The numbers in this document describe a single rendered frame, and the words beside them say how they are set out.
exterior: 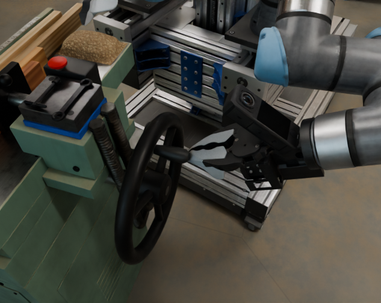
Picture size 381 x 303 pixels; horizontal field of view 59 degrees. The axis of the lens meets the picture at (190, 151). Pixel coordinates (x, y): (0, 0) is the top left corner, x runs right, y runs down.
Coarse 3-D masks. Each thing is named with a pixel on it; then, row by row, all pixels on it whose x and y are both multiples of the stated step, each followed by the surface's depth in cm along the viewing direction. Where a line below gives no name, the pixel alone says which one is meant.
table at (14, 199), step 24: (120, 72) 78; (0, 144) 59; (0, 168) 56; (24, 168) 56; (48, 168) 60; (0, 192) 53; (24, 192) 55; (72, 192) 59; (96, 192) 59; (0, 216) 51; (0, 240) 52
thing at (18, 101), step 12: (0, 72) 57; (12, 72) 58; (0, 84) 56; (12, 84) 59; (24, 84) 62; (0, 96) 57; (12, 96) 58; (24, 96) 58; (0, 108) 57; (12, 108) 60; (0, 120) 58; (12, 120) 61
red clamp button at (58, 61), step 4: (52, 60) 54; (56, 60) 54; (60, 60) 54; (64, 60) 54; (48, 64) 54; (52, 64) 54; (56, 64) 54; (60, 64) 54; (64, 64) 54; (52, 68) 54; (56, 68) 54; (60, 68) 54
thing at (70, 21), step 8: (72, 8) 83; (80, 8) 83; (64, 16) 80; (72, 16) 81; (56, 24) 78; (64, 24) 79; (72, 24) 82; (80, 24) 85; (48, 32) 76; (56, 32) 77; (64, 32) 80; (72, 32) 83; (40, 40) 74; (48, 40) 75; (56, 40) 78; (32, 48) 72; (48, 48) 76; (56, 48) 78; (16, 56) 70; (24, 56) 70; (48, 56) 76
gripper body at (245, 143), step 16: (240, 128) 52; (304, 128) 44; (240, 144) 49; (256, 144) 48; (304, 144) 44; (256, 160) 47; (272, 160) 49; (288, 160) 49; (304, 160) 48; (256, 176) 52; (272, 176) 49; (288, 176) 50; (304, 176) 49; (320, 176) 48
